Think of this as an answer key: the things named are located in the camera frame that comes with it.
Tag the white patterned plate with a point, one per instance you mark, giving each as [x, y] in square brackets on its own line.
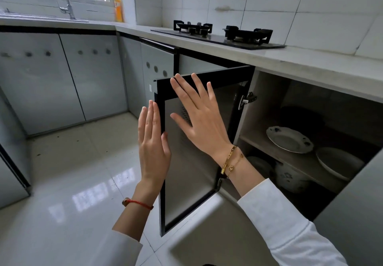
[288, 140]

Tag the grey cabinet door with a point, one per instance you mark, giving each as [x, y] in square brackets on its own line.
[155, 62]
[353, 224]
[98, 83]
[36, 89]
[9, 182]
[133, 77]

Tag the black burner grate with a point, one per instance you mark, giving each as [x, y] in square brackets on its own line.
[248, 34]
[193, 27]

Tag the person's left thumb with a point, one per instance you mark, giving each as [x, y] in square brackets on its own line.
[166, 144]

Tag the metal cabinet door hinge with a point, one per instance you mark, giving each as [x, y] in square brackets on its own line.
[247, 98]

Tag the person's left hand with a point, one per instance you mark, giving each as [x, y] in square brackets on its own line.
[152, 155]

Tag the plain white bowl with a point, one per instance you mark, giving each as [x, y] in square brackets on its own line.
[338, 162]

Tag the cabinet shelf board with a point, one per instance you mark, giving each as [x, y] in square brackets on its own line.
[302, 162]

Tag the person's right hand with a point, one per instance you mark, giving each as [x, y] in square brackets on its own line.
[206, 128]

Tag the orange detergent bottle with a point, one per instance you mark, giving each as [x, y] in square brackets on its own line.
[118, 10]

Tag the white patterned pot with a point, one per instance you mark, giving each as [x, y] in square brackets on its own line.
[291, 179]

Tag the person's right forearm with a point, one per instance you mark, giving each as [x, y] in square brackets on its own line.
[278, 224]

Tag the person's left forearm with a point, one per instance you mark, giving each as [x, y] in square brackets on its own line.
[134, 221]

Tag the person's right little finger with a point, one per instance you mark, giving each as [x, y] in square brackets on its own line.
[211, 95]

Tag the person's left middle finger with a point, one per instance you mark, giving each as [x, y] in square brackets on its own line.
[149, 117]

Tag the steel kitchen sink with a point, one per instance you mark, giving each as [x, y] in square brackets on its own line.
[42, 17]

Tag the dark pan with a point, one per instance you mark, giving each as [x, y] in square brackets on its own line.
[302, 117]

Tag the person's right thumb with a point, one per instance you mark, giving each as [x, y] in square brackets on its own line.
[181, 123]

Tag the black framed open cabinet door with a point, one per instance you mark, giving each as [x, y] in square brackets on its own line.
[191, 173]

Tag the black glass gas cooktop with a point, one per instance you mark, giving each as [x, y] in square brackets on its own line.
[221, 39]

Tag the person's right middle finger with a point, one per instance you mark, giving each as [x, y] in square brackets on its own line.
[188, 89]

